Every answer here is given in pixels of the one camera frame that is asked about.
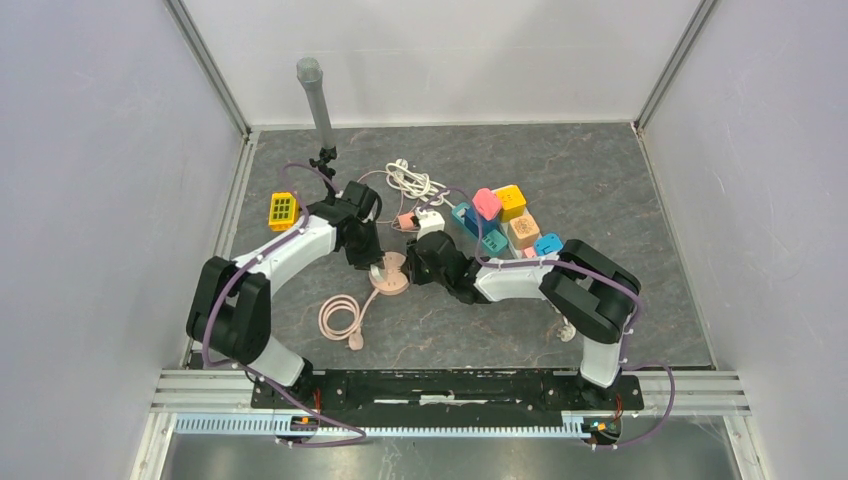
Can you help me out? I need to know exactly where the pink plug charger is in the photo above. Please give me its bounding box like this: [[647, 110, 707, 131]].
[[395, 211, 418, 232]]

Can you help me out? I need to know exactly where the round pink power socket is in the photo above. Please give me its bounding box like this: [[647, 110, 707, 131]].
[[370, 251, 410, 296]]

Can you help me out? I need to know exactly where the dark blue cube adapter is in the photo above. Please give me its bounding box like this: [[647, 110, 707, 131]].
[[462, 207, 499, 238]]

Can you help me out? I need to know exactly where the teal power strip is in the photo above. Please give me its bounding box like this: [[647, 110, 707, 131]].
[[451, 202, 508, 256]]

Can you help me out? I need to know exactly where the light blue cube adapter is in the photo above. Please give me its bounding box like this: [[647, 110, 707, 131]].
[[533, 233, 564, 257]]

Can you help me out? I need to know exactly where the white folding plug adapter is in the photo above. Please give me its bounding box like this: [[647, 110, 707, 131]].
[[369, 264, 385, 284]]

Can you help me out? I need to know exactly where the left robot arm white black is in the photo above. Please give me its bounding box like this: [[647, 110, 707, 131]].
[[186, 181, 383, 408]]

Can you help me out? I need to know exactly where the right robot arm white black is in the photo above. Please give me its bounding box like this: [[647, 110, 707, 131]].
[[402, 231, 645, 408]]

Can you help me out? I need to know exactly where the yellow socket block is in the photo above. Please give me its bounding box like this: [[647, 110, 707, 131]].
[[267, 192, 300, 232]]

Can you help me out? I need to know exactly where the black tripod stand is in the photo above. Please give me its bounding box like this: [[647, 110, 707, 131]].
[[308, 147, 375, 219]]

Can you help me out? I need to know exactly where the yellow cube adapter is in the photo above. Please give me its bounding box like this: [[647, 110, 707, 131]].
[[494, 184, 527, 223]]

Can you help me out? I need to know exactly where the grey microphone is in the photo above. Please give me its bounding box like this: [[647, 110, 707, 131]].
[[296, 57, 336, 150]]

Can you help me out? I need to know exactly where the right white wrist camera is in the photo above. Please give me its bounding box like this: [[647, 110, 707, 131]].
[[414, 209, 445, 240]]

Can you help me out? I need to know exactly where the white coiled teal-strip cord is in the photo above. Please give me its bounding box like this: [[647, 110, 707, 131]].
[[384, 158, 458, 210]]

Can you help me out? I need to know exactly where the pink coiled socket cord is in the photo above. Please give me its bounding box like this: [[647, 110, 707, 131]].
[[318, 288, 382, 352]]

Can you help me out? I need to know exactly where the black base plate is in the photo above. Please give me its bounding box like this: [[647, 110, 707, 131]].
[[291, 368, 645, 429]]

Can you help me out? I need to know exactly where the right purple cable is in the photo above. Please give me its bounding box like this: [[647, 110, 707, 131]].
[[417, 185, 677, 452]]

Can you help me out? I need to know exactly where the aluminium frame rail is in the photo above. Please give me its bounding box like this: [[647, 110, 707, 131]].
[[151, 370, 751, 438]]

